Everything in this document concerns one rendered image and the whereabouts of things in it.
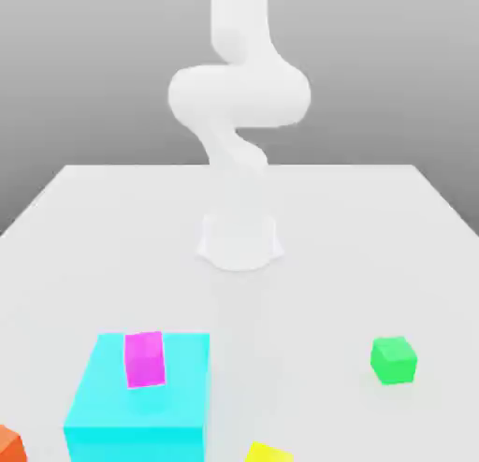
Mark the small magenta cube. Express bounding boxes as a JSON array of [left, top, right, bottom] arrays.
[[123, 330, 167, 389]]

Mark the large cyan box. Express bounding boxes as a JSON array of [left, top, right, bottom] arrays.
[[62, 332, 211, 462]]

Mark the small green cube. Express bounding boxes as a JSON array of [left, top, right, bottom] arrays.
[[370, 335, 418, 386]]

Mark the small yellow cube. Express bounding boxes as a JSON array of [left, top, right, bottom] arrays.
[[244, 440, 295, 462]]

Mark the small orange cube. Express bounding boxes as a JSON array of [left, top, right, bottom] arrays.
[[0, 424, 28, 462]]

